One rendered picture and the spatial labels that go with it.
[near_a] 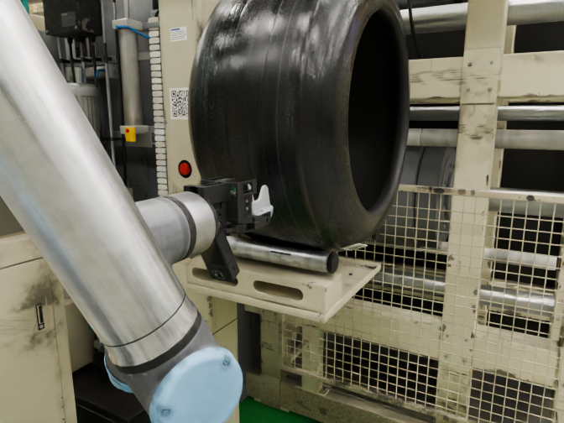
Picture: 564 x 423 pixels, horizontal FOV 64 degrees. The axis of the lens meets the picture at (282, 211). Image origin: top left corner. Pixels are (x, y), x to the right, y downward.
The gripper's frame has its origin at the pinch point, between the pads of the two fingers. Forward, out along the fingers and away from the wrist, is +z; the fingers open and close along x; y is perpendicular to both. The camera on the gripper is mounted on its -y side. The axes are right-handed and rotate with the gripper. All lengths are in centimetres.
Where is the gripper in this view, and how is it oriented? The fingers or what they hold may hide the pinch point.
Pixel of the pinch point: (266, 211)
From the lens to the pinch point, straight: 81.4
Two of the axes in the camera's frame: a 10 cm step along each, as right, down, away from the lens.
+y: 0.0, -9.8, -2.1
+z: 4.9, -1.8, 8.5
